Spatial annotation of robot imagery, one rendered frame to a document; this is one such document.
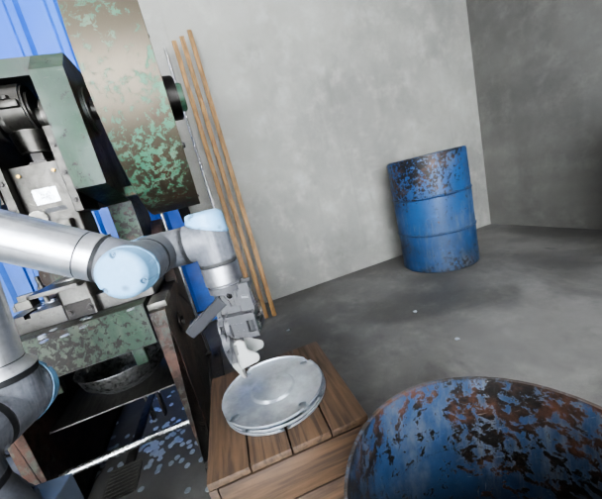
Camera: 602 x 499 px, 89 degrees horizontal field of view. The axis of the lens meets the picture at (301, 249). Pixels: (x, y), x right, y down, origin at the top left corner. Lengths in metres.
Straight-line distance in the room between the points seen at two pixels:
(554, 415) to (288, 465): 0.52
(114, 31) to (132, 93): 0.14
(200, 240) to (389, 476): 0.56
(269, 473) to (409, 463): 0.30
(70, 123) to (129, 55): 0.38
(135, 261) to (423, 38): 3.30
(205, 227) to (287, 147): 2.08
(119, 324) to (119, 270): 0.71
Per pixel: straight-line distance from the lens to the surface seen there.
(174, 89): 1.34
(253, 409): 0.91
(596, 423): 0.70
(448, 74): 3.60
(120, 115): 1.01
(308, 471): 0.86
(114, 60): 1.02
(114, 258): 0.50
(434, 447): 0.77
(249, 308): 0.65
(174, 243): 0.62
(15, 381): 0.85
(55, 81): 1.34
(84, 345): 1.24
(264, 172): 2.56
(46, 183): 1.35
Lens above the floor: 0.90
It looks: 12 degrees down
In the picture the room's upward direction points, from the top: 14 degrees counter-clockwise
